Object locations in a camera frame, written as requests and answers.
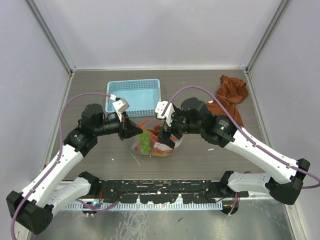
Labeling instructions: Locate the clear zip top bag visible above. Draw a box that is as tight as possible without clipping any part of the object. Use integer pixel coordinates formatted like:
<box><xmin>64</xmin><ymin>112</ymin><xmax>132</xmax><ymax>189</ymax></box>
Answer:
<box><xmin>131</xmin><ymin>118</ymin><xmax>174</xmax><ymax>157</ymax></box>

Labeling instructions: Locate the green grape bunch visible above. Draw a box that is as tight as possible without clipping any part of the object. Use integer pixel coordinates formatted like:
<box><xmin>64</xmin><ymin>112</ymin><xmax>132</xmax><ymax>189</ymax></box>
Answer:
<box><xmin>139</xmin><ymin>131</ymin><xmax>152</xmax><ymax>155</ymax></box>

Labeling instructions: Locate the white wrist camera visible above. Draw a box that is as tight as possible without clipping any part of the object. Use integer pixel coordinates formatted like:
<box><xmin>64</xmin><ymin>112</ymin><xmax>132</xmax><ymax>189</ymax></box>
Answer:
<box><xmin>155</xmin><ymin>101</ymin><xmax>175</xmax><ymax>127</ymax></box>
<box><xmin>112</xmin><ymin>97</ymin><xmax>130</xmax><ymax>122</ymax></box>

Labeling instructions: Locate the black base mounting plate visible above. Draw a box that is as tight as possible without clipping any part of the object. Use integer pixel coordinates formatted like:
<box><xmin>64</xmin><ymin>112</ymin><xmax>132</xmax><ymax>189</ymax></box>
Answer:
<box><xmin>71</xmin><ymin>179</ymin><xmax>250</xmax><ymax>204</ymax></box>

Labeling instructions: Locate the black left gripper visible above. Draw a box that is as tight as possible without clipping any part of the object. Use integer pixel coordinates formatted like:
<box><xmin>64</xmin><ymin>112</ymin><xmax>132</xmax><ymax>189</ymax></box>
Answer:
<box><xmin>93</xmin><ymin>110</ymin><xmax>142</xmax><ymax>141</ymax></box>

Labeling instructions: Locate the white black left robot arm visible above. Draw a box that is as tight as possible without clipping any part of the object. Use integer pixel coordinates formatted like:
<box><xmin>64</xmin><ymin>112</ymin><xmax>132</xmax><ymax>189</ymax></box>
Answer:
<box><xmin>6</xmin><ymin>99</ymin><xmax>143</xmax><ymax>238</ymax></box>

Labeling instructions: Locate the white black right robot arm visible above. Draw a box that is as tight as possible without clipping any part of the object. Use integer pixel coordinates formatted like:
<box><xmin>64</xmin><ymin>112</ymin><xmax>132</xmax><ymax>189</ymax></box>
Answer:
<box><xmin>155</xmin><ymin>97</ymin><xmax>310</xmax><ymax>205</ymax></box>

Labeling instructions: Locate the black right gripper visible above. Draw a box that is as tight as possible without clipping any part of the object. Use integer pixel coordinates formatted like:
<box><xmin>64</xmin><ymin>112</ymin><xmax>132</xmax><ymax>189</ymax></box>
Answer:
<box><xmin>157</xmin><ymin>107</ymin><xmax>203</xmax><ymax>148</ymax></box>

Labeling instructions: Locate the light blue plastic basket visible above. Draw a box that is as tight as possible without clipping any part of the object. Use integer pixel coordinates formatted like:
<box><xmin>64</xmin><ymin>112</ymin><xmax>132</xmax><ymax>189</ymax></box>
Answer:
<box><xmin>106</xmin><ymin>79</ymin><xmax>161</xmax><ymax>118</ymax></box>

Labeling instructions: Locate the aluminium frame post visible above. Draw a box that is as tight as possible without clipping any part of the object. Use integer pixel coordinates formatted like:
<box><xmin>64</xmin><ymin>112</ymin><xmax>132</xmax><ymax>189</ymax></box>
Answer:
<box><xmin>25</xmin><ymin>0</ymin><xmax>76</xmax><ymax>75</ymax></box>
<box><xmin>245</xmin><ymin>0</ymin><xmax>292</xmax><ymax>73</ymax></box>

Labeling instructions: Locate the left aluminium frame post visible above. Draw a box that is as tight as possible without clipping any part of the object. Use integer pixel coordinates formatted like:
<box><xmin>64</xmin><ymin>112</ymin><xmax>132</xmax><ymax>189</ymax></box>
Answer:
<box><xmin>25</xmin><ymin>0</ymin><xmax>76</xmax><ymax>75</ymax></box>

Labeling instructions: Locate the slotted cable duct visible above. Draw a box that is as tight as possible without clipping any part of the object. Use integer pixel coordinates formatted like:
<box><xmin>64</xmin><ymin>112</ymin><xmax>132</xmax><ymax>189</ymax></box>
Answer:
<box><xmin>62</xmin><ymin>200</ymin><xmax>223</xmax><ymax>211</ymax></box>

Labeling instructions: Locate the right aluminium frame post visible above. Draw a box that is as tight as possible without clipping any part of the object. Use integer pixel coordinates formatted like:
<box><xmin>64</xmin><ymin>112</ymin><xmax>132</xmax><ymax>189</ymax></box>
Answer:
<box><xmin>245</xmin><ymin>0</ymin><xmax>292</xmax><ymax>73</ymax></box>

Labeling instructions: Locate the brown cloth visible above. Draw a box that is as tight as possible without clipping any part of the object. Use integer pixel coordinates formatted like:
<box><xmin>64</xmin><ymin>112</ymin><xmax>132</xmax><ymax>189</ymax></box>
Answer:
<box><xmin>215</xmin><ymin>75</ymin><xmax>249</xmax><ymax>127</ymax></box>

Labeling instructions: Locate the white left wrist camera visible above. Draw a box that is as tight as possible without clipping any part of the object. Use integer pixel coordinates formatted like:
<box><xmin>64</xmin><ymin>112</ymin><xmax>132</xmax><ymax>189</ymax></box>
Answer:
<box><xmin>112</xmin><ymin>97</ymin><xmax>130</xmax><ymax>122</ymax></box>

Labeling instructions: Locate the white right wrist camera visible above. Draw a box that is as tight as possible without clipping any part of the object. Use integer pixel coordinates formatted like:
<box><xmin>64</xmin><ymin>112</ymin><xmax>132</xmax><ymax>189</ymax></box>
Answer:
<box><xmin>155</xmin><ymin>101</ymin><xmax>175</xmax><ymax>127</ymax></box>

